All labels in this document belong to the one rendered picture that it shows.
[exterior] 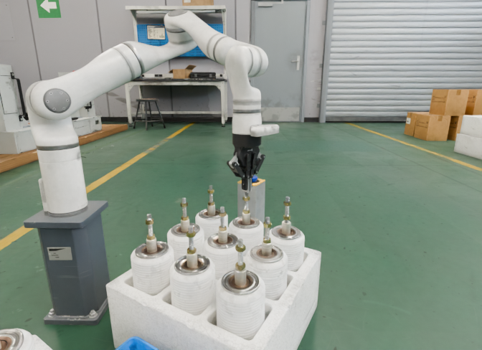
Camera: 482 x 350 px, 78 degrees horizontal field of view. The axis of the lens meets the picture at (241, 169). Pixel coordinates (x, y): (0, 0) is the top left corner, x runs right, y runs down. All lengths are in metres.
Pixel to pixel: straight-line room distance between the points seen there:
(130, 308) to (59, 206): 0.31
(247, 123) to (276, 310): 0.42
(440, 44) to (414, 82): 0.72
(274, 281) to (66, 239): 0.52
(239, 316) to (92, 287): 0.48
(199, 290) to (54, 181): 0.44
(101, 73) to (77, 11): 5.69
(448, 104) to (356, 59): 2.16
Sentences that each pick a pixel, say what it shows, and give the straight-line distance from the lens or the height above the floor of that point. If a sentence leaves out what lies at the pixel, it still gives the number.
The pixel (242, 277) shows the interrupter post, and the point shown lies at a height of 0.27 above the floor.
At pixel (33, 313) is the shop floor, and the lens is 1.10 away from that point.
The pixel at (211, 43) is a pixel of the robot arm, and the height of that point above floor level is 0.72.
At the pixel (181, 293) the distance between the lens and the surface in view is 0.66.
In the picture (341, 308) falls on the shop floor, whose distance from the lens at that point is 0.99.
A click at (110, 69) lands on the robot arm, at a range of 0.85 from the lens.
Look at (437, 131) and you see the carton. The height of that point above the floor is 0.11.
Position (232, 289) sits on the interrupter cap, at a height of 0.25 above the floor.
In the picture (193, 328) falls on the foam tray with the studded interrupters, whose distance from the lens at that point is 0.64.
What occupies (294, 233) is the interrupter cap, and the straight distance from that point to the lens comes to 0.79.
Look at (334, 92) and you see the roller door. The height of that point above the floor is 0.54.
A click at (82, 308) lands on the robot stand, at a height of 0.05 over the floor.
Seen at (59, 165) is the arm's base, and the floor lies 0.43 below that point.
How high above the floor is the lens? 0.61
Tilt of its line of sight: 15 degrees down
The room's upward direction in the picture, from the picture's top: straight up
